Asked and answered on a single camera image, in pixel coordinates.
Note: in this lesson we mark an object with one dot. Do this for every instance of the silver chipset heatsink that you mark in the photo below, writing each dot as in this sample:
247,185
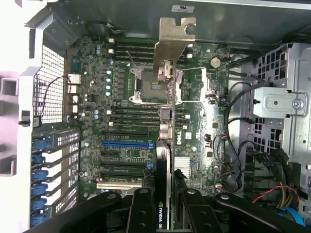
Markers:
182,165

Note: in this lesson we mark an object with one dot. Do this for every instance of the metal drive cage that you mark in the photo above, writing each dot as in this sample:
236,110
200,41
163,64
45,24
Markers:
274,102

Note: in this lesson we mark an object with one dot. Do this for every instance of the CPU socket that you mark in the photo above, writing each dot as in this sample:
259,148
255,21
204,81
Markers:
145,87

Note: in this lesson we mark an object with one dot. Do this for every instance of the open grey PC case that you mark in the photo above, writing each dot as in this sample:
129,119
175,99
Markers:
121,19

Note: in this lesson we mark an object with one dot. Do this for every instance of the green motherboard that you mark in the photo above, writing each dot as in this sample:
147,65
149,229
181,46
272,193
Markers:
199,121

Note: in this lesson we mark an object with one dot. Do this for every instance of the open metal socket cover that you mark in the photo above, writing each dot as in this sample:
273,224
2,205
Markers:
205,82

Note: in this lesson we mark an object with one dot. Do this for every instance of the blue card retention clip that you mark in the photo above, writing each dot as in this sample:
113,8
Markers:
38,204
37,160
40,145
39,176
39,190

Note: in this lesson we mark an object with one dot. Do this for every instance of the white expansion slot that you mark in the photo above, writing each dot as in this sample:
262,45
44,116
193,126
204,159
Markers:
119,185

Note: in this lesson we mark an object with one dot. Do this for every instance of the thin metal locking lever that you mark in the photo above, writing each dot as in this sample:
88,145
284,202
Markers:
194,70
131,59

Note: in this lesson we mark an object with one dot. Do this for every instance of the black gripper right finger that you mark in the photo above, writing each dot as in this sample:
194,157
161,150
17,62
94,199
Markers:
243,216

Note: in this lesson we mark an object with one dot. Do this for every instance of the blue expansion slot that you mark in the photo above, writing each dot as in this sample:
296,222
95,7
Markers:
126,144

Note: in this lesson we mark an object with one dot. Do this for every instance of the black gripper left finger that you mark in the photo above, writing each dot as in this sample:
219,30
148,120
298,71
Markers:
85,216

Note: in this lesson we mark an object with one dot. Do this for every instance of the silver coin battery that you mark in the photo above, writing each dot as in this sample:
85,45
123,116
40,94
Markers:
215,62

